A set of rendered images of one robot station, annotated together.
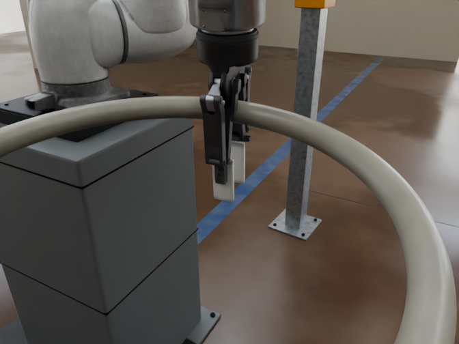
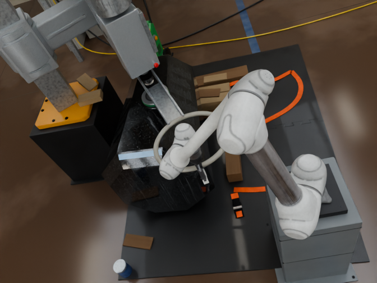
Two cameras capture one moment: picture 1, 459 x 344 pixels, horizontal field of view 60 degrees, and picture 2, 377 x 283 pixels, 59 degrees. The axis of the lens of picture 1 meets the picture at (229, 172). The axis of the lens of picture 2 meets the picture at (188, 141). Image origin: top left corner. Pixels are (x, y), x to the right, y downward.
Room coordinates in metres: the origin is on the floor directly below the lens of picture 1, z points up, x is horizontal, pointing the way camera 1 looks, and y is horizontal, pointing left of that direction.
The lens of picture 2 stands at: (1.58, -0.28, 2.44)
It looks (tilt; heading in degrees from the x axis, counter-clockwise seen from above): 49 degrees down; 165
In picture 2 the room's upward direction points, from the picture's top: 23 degrees counter-clockwise
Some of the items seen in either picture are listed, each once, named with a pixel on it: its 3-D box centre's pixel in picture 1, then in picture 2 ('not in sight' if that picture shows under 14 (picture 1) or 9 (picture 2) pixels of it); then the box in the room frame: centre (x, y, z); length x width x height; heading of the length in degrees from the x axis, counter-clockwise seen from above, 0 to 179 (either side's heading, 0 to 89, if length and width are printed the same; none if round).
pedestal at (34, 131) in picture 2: not in sight; (89, 131); (-0.99, -0.47, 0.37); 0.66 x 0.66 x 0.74; 57
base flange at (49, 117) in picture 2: not in sight; (67, 102); (-0.99, -0.47, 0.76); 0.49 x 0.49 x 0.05; 57
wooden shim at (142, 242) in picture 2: not in sight; (138, 241); (0.10, -0.62, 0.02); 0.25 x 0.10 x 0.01; 44
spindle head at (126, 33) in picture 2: not in sight; (126, 36); (-0.44, 0.14, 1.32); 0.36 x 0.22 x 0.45; 175
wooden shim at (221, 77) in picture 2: not in sight; (215, 78); (-0.92, 0.92, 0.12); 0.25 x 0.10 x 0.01; 55
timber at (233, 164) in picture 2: not in sight; (233, 163); (0.05, 0.41, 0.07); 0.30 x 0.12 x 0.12; 147
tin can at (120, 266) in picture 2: not in sight; (122, 268); (0.25, -0.80, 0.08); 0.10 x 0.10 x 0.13
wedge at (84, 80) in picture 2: not in sight; (87, 82); (-1.04, -0.23, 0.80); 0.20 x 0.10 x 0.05; 10
